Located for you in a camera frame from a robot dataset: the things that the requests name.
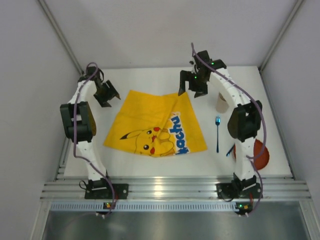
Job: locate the right aluminium corner post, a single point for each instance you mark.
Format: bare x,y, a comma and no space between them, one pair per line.
282,32

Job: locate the red-orange plate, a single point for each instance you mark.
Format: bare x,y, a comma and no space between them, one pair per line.
261,156

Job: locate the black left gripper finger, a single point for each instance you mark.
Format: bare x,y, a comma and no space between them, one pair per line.
104,102
111,91

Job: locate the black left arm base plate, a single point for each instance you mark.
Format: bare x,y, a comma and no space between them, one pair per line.
121,191

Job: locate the left aluminium corner post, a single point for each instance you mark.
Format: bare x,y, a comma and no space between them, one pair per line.
60,35

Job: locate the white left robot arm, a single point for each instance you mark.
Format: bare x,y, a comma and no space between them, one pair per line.
80,126

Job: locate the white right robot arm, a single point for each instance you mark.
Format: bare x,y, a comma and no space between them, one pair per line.
243,125

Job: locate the aluminium corner post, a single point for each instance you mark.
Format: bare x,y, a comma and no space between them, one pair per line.
282,32
60,35

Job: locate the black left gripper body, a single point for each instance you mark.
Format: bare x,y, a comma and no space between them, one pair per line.
104,92

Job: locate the slotted grey cable duct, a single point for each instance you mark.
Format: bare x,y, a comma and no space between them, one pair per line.
144,206

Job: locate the blue metallic fork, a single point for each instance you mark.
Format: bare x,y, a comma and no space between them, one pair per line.
217,123

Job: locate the blue metallic spoon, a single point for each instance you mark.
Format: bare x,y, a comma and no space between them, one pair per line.
230,150

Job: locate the yellow Pikachu cloth placemat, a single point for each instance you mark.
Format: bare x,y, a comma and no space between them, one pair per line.
156,126

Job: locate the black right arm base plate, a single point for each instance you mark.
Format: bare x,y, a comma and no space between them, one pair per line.
226,192

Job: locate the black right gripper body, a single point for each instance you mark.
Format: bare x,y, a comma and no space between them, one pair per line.
194,81

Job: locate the aluminium mounting rail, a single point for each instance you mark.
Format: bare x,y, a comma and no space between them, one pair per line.
178,188

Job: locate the beige paper cup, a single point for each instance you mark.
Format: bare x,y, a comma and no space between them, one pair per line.
221,104

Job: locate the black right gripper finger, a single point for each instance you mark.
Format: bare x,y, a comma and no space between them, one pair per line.
185,76
200,93

